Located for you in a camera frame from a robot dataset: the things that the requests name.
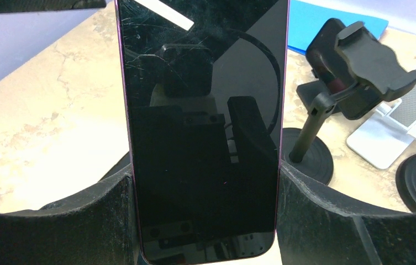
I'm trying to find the white silver phone stand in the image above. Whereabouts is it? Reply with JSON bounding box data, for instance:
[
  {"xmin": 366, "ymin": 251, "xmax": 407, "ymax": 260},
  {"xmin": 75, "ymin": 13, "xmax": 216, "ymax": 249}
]
[{"xmin": 346, "ymin": 85, "xmax": 416, "ymax": 169}]

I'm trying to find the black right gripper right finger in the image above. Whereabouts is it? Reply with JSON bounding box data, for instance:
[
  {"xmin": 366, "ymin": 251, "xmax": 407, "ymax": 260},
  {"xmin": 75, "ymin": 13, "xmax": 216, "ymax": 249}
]
[{"xmin": 276, "ymin": 162, "xmax": 416, "ymax": 264}]

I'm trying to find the black folding phone stand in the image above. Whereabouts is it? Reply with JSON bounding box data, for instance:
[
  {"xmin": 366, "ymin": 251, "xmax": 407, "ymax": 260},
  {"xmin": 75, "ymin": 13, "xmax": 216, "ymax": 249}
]
[{"xmin": 296, "ymin": 80, "xmax": 331, "ymax": 109}]

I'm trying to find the black round base phone stand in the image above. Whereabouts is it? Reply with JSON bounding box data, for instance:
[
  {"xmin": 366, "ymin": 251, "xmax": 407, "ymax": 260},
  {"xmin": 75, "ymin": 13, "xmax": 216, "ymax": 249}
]
[{"xmin": 98, "ymin": 21, "xmax": 416, "ymax": 187}]

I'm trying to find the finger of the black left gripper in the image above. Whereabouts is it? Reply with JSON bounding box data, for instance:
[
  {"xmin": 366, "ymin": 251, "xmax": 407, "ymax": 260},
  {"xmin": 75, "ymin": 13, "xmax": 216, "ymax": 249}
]
[{"xmin": 0, "ymin": 0, "xmax": 107, "ymax": 14}]

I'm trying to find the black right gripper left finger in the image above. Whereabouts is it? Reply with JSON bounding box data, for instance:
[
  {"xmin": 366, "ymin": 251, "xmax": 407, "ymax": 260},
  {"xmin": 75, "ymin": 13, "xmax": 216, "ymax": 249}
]
[{"xmin": 0, "ymin": 166, "xmax": 139, "ymax": 264}]

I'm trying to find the black phone purple edge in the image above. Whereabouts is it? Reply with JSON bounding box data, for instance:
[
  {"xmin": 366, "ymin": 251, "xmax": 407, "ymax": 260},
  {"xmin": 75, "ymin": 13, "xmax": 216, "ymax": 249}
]
[{"xmin": 115, "ymin": 1, "xmax": 289, "ymax": 264}]

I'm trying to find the blue foam mat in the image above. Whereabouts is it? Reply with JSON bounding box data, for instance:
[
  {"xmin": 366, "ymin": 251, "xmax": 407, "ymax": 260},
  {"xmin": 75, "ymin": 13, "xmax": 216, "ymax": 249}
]
[{"xmin": 287, "ymin": 0, "xmax": 389, "ymax": 56}]

